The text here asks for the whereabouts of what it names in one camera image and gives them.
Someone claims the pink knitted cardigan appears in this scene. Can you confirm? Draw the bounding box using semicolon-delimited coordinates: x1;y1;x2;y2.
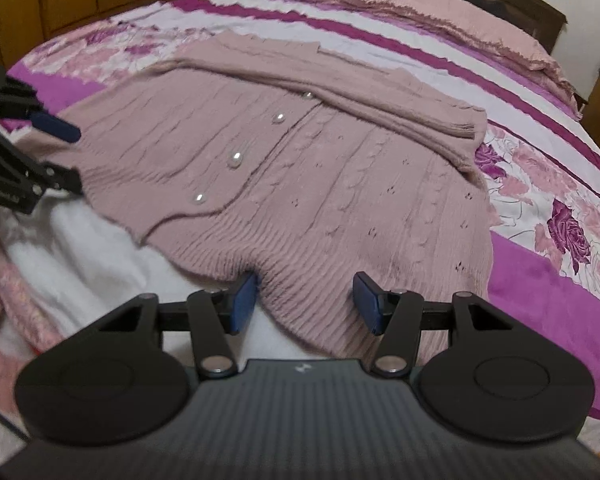
22;32;493;358

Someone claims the white fluffy garment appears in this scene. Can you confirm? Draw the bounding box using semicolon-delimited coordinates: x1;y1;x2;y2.
0;192;323;368

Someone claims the pink patterned garment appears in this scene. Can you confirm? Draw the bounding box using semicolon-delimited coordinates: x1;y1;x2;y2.
0;214;65;415

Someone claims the floral purple white bedspread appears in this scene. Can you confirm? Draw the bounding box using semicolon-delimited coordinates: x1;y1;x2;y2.
14;0;600;451

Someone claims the pink folded blanket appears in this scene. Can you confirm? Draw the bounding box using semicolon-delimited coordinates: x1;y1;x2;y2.
302;0;578;114

